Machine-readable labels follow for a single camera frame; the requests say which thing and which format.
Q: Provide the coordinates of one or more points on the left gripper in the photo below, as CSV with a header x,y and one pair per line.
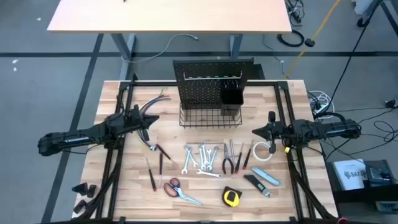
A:
x,y
143,127

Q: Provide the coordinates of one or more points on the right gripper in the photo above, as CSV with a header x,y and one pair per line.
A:
x,y
272,146

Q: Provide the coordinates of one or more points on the silver combination wrench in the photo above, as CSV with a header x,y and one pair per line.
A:
x,y
209,173
202,157
212,158
192,158
185,158
206,154
209,156

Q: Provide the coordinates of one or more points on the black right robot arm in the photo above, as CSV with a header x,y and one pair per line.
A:
x,y
335,130

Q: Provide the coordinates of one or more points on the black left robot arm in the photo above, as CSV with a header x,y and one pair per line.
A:
x,y
71,140

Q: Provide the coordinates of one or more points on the black metal peg board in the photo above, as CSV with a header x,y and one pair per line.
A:
x,y
199,90

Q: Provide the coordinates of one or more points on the white tape roll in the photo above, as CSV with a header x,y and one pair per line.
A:
x,y
254,152

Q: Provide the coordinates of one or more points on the grey utility knife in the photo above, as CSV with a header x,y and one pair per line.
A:
x,y
265,176

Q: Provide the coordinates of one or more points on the black plastic bin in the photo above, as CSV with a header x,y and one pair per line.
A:
x,y
231,98

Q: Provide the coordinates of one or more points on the black utility knife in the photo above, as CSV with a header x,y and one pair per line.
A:
x,y
255,184

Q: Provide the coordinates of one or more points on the black rounded object right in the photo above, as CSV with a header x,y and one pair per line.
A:
x,y
231,197

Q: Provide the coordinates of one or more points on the grey desk leg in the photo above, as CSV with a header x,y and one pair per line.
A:
x,y
124,46
235,45

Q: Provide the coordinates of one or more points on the black printed part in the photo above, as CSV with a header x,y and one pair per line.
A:
x,y
80,206
92,191
80,189

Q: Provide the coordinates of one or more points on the white booklet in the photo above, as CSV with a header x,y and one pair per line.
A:
x,y
348,174

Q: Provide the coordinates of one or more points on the black plug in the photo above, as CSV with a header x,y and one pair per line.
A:
x,y
310,42

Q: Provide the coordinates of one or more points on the black storage box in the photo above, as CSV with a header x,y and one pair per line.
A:
x,y
348,196

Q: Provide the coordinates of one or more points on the light wooden desk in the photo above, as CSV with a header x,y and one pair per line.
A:
x,y
171,15

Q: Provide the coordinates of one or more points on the black electronic device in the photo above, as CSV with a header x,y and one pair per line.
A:
x,y
377,174

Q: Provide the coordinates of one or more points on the black power adapter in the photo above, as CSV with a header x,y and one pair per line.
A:
x,y
391,103

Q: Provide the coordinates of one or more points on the grey metal box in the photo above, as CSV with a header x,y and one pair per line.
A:
x,y
387,207

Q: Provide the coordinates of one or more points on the office chair base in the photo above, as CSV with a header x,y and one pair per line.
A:
x,y
362,22

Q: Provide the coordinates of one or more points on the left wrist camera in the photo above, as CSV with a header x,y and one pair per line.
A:
x,y
132,119

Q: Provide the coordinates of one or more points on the black aluminium table frame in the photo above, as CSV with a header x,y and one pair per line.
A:
x,y
149,83

